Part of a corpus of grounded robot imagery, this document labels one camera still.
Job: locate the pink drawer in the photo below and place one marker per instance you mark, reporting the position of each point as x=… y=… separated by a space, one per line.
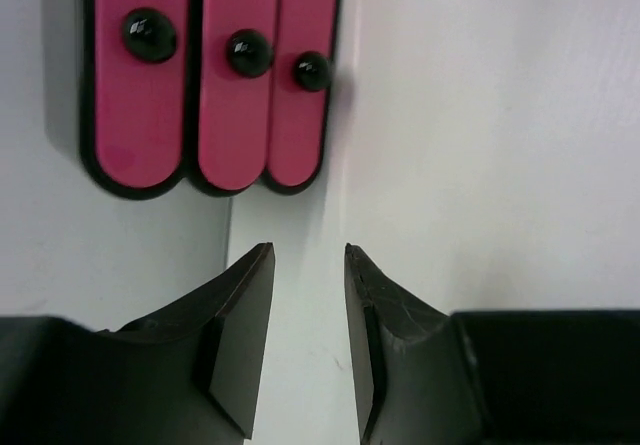
x=236 y=59
x=302 y=74
x=139 y=75

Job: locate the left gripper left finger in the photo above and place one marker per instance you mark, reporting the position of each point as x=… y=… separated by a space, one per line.
x=187 y=373

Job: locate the pink top drawer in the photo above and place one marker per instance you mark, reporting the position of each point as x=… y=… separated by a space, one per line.
x=139 y=75

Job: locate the black drawer cabinet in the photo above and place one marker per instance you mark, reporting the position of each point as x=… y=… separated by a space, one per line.
x=188 y=168

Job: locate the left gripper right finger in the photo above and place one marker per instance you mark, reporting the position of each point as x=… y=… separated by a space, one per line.
x=486 y=377

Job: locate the pink bottom drawer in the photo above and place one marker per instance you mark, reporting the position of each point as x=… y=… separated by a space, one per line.
x=302 y=74

